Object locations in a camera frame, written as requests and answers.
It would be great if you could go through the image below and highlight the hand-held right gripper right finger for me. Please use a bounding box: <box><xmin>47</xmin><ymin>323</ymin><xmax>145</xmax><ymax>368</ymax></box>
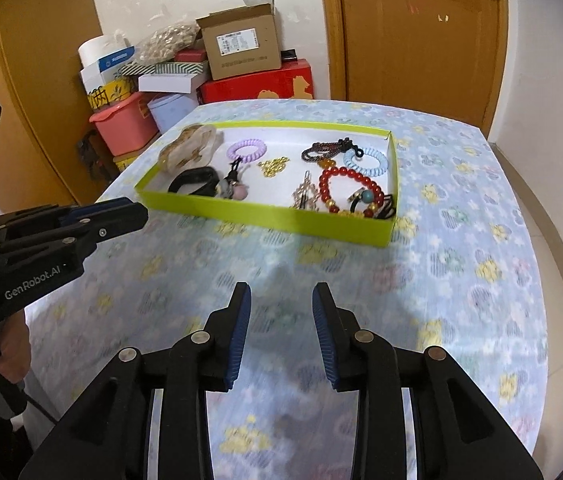
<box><xmin>312</xmin><ymin>281</ymin><xmax>545</xmax><ymax>480</ymax></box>

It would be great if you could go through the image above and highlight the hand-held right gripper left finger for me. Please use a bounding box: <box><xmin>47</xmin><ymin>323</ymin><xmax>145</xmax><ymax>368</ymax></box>
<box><xmin>19</xmin><ymin>281</ymin><xmax>253</xmax><ymax>480</ymax></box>

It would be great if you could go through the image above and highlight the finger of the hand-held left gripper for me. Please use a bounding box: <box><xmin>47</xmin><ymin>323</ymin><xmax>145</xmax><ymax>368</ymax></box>
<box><xmin>0</xmin><ymin>202</ymin><xmax>151</xmax><ymax>267</ymax></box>
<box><xmin>0</xmin><ymin>197</ymin><xmax>138</xmax><ymax>234</ymax></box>

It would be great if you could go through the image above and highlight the black wristband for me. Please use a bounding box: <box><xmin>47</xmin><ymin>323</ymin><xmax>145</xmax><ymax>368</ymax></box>
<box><xmin>168</xmin><ymin>166</ymin><xmax>222</xmax><ymax>197</ymax></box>

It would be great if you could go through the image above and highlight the black and pink charm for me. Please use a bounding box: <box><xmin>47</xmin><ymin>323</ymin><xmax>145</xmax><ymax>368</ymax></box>
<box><xmin>214</xmin><ymin>157</ymin><xmax>252</xmax><ymax>201</ymax></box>

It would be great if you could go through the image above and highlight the purple spiral hair tie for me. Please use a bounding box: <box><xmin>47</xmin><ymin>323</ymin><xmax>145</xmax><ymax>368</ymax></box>
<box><xmin>226</xmin><ymin>136</ymin><xmax>267</xmax><ymax>164</ymax></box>

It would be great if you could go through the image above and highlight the red bead bracelet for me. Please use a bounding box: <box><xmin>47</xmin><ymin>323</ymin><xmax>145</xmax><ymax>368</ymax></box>
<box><xmin>318</xmin><ymin>166</ymin><xmax>387</xmax><ymax>218</ymax></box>

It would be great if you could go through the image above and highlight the gold chain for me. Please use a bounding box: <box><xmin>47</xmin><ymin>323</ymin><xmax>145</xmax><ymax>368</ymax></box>
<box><xmin>256</xmin><ymin>156</ymin><xmax>291</xmax><ymax>178</ymax></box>

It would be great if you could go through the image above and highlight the green cardboard box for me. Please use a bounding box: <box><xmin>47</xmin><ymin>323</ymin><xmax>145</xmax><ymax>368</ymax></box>
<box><xmin>134</xmin><ymin>121</ymin><xmax>398</xmax><ymax>248</ymax></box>

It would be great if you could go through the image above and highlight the pink plastic bin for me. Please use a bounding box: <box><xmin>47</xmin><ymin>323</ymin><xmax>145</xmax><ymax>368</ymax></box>
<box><xmin>89</xmin><ymin>92</ymin><xmax>160</xmax><ymax>157</ymax></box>

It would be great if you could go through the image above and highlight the beige hair claw clip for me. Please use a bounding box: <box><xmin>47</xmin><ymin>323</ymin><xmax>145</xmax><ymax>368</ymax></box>
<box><xmin>158</xmin><ymin>124</ymin><xmax>225</xmax><ymax>176</ymax></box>

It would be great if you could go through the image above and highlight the yellow floral box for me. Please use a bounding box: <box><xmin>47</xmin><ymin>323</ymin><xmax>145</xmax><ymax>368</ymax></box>
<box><xmin>86</xmin><ymin>79</ymin><xmax>131</xmax><ymax>111</ymax></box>

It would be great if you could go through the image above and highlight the light blue round container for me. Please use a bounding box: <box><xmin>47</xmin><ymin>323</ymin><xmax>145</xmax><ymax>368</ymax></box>
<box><xmin>148</xmin><ymin>92</ymin><xmax>197</xmax><ymax>133</ymax></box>

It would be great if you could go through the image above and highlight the wooden wardrobe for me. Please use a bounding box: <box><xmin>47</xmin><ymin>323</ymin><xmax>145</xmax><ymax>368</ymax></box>
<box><xmin>0</xmin><ymin>0</ymin><xmax>102</xmax><ymax>211</ymax></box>

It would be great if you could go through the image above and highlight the silver hair clip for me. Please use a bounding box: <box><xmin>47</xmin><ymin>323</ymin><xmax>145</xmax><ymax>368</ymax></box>
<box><xmin>289</xmin><ymin>170</ymin><xmax>322</xmax><ymax>209</ymax></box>

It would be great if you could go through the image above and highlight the white box blue label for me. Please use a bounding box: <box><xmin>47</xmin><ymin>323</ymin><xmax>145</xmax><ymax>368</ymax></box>
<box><xmin>80</xmin><ymin>46</ymin><xmax>137</xmax><ymax>92</ymax></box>

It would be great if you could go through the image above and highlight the white flat box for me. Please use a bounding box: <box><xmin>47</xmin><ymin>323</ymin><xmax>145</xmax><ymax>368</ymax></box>
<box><xmin>138</xmin><ymin>72</ymin><xmax>208</xmax><ymax>93</ymax></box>

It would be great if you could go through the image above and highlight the white paper roll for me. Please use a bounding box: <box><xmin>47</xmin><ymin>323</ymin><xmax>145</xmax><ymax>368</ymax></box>
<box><xmin>78</xmin><ymin>35</ymin><xmax>130</xmax><ymax>68</ymax></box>

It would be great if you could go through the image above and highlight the green striped flat box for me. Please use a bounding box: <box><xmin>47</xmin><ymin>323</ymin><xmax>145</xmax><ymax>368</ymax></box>
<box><xmin>118</xmin><ymin>60</ymin><xmax>210</xmax><ymax>78</ymax></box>

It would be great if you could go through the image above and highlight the floral blue tablecloth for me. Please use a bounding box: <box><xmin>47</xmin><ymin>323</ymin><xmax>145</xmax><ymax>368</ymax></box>
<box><xmin>24</xmin><ymin>97</ymin><xmax>549</xmax><ymax>480</ymax></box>

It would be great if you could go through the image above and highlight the red gift box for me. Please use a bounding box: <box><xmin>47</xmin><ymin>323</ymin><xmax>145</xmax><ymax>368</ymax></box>
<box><xmin>196</xmin><ymin>58</ymin><xmax>315</xmax><ymax>105</ymax></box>

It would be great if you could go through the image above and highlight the clear bag of beige pieces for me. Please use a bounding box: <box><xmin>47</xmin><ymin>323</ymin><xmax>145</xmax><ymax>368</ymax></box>
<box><xmin>136</xmin><ymin>22</ymin><xmax>201</xmax><ymax>60</ymax></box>

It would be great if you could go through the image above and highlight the brown cardboard box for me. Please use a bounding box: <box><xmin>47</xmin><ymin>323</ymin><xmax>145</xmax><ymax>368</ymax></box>
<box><xmin>196</xmin><ymin>3</ymin><xmax>282</xmax><ymax>81</ymax></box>

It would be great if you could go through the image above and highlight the wooden door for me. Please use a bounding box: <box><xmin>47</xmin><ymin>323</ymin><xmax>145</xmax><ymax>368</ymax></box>
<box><xmin>317</xmin><ymin>0</ymin><xmax>509</xmax><ymax>136</ymax></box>

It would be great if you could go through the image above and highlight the black cord teal bead bracelet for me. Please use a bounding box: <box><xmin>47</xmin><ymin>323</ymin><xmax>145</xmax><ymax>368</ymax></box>
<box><xmin>349</xmin><ymin>185</ymin><xmax>382</xmax><ymax>218</ymax></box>

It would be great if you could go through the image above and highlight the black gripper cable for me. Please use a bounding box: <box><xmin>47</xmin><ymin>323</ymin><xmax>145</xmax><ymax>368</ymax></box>
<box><xmin>26</xmin><ymin>397</ymin><xmax>57</xmax><ymax>423</ymax></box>

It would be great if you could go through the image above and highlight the blue spiral hair tie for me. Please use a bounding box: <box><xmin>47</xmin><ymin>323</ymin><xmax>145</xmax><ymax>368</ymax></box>
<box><xmin>343</xmin><ymin>146</ymin><xmax>387</xmax><ymax>178</ymax></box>

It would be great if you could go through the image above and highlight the brown braided cord bracelet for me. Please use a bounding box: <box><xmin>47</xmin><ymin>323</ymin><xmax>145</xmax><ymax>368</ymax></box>
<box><xmin>301</xmin><ymin>137</ymin><xmax>365</xmax><ymax>170</ymax></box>

